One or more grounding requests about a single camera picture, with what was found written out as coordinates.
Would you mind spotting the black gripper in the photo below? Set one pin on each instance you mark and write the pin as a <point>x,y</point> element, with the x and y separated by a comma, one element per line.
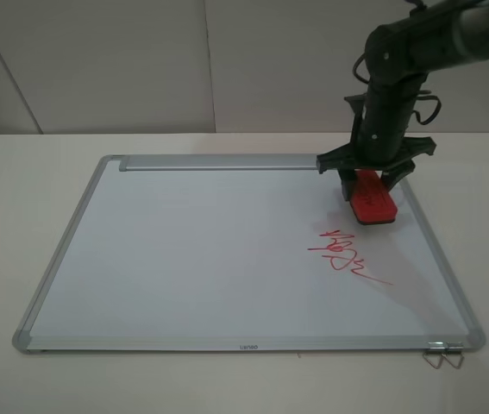
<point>378,141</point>

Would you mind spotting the red whiteboard eraser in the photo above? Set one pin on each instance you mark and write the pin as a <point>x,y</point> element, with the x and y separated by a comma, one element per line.
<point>371,202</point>

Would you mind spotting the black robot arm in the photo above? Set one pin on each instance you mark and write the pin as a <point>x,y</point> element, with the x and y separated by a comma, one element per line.
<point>399,57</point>

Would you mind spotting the white framed whiteboard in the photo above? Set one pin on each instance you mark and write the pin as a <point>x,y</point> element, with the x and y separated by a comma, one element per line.
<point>242,261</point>

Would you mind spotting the grey aluminium pen tray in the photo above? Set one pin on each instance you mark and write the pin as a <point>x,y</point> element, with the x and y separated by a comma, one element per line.
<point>211,162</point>

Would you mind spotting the metal binder clip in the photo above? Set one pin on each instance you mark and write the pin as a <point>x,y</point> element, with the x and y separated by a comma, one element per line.
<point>438,353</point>

